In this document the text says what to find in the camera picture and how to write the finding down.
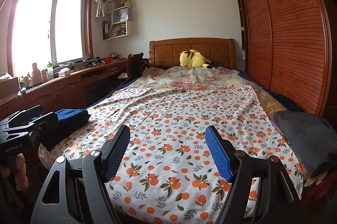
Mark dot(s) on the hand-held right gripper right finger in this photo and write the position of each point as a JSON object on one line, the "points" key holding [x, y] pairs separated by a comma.
{"points": [[218, 155]]}

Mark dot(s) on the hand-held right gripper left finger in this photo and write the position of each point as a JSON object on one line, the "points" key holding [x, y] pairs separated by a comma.
{"points": [[118, 152]]}

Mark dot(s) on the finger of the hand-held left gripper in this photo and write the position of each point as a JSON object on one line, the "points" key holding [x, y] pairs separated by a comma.
{"points": [[46, 121], [29, 112]]}

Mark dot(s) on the black jacket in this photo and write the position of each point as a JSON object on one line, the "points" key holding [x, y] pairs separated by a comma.
{"points": [[308, 139]]}

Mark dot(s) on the folded blue clothes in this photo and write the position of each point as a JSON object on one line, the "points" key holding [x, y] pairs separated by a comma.
{"points": [[68, 118]]}

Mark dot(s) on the person's left hand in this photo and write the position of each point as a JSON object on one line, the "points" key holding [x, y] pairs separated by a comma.
{"points": [[21, 171]]}

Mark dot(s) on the cardboard box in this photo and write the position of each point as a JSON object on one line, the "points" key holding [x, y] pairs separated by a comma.
{"points": [[9, 87]]}

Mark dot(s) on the beige bottle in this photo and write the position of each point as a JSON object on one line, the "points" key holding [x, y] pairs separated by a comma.
{"points": [[36, 75]]}

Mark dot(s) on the long wooden desk cabinet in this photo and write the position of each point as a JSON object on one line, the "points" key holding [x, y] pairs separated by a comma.
{"points": [[63, 87]]}

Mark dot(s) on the orange fruit print bed sheet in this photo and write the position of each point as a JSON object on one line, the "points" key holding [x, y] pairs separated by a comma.
{"points": [[179, 134]]}

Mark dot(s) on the green cap bottle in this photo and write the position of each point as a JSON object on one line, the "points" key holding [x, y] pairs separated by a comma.
{"points": [[50, 72]]}

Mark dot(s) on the tissue box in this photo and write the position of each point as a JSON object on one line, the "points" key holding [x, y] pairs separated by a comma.
{"points": [[62, 73]]}

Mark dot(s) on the floral bed sheet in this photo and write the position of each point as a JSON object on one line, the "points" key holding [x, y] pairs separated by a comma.
{"points": [[194, 79]]}

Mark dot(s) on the red basket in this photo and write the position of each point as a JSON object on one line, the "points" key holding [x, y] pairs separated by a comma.
{"points": [[107, 59]]}

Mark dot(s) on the wooden chair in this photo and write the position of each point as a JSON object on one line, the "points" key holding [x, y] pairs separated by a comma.
{"points": [[133, 64]]}

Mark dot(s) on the yellow plush toy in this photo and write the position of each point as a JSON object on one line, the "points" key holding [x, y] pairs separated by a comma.
{"points": [[192, 58]]}

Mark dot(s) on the red cloth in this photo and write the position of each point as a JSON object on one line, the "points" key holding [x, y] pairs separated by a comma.
{"points": [[321, 184]]}

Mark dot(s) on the wooden bed headboard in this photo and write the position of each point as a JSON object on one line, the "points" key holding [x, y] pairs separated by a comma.
{"points": [[165, 51]]}

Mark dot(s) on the white paper bag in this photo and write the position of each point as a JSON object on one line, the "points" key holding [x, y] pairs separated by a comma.
{"points": [[121, 15]]}

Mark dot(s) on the wooden louvred wardrobe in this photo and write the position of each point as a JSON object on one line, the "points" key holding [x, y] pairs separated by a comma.
{"points": [[289, 29]]}

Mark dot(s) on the window with wooden frame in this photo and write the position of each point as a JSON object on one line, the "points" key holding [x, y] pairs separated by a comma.
{"points": [[52, 26]]}

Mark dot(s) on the white wall shelf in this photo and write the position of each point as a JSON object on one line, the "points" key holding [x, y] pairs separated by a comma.
{"points": [[129, 27]]}

